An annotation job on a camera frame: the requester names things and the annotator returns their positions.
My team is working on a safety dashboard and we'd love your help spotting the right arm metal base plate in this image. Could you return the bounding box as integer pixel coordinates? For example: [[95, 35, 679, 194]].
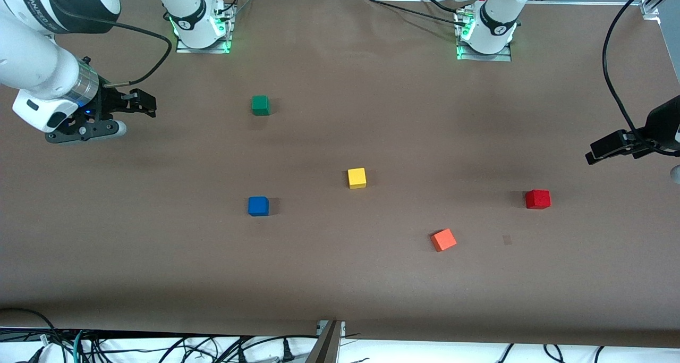
[[175, 4, 235, 54]]

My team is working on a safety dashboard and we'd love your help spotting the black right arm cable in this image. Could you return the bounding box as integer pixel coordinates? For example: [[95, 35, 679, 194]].
[[53, 7, 174, 87]]

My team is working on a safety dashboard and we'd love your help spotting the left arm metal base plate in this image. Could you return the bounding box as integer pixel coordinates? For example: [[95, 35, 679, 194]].
[[456, 11, 513, 62]]

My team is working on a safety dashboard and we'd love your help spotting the orange cube block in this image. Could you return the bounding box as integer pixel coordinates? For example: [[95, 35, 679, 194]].
[[431, 229, 457, 252]]

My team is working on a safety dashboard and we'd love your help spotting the dark camera support pole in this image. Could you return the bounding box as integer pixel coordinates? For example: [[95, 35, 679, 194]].
[[305, 322, 343, 363]]

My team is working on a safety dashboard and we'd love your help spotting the red cube block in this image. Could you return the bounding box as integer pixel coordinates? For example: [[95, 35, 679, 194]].
[[525, 189, 551, 210]]

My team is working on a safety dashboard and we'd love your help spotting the black looped floor cable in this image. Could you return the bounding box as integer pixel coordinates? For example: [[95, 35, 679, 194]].
[[0, 308, 67, 353]]

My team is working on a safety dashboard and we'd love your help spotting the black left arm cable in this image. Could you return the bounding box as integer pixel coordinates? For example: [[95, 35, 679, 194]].
[[602, 0, 680, 156]]

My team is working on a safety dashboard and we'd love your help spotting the brown table cover mat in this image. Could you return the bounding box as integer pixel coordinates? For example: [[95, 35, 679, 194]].
[[0, 0, 680, 349]]

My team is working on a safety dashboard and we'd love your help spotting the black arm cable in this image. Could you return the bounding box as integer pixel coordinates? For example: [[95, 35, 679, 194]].
[[53, 7, 174, 87], [602, 0, 680, 156]]

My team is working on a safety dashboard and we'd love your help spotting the black cable across mat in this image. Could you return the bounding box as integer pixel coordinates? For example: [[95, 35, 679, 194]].
[[364, 0, 471, 27]]

